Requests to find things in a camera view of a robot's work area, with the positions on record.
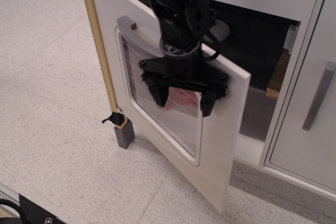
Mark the black clip on leg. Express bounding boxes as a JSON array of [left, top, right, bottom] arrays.
[[102, 112, 124, 126]]

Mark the white toy egg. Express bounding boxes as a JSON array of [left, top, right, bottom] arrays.
[[209, 20, 230, 42]]

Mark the dark grey oven tray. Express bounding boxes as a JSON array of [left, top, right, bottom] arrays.
[[210, 0, 297, 91]]

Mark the aluminium frame rail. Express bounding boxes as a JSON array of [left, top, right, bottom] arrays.
[[0, 183, 19, 218]]

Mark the black cable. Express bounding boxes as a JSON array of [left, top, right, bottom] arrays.
[[0, 197, 29, 224]]

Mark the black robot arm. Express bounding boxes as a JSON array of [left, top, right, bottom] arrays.
[[139, 0, 228, 116]]

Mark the white cupboard door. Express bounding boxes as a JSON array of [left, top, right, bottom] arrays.
[[268, 0, 335, 193]]

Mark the silver cupboard door handle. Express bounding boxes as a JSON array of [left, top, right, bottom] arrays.
[[302, 61, 335, 131]]

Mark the red toy cup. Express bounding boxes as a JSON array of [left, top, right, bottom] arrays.
[[165, 88, 198, 110]]

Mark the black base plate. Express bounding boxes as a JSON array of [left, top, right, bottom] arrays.
[[19, 194, 65, 224]]

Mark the grey cabinet foot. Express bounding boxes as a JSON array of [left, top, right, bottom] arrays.
[[114, 121, 135, 150]]

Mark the white toy kitchen cabinet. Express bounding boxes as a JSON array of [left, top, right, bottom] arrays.
[[85, 0, 335, 199]]

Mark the grey oven door handle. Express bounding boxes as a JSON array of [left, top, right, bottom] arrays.
[[117, 15, 164, 58]]

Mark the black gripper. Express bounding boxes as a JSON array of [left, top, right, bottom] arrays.
[[139, 51, 229, 117]]

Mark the white oven door with window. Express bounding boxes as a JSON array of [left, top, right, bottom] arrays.
[[91, 0, 250, 212]]

